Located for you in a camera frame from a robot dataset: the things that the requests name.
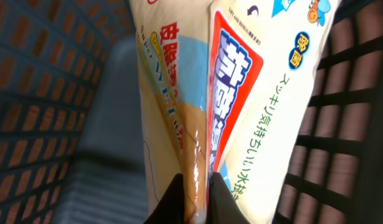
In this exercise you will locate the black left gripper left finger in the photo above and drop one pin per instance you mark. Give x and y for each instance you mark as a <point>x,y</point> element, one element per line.
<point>170,209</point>

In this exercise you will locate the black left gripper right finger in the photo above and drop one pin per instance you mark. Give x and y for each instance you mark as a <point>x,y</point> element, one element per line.
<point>222,207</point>

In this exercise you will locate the cream wet wipes pack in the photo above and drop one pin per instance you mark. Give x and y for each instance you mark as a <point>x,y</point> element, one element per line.
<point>224,86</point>

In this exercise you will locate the dark grey plastic basket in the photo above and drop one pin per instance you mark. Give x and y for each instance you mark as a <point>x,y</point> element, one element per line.
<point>70,126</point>

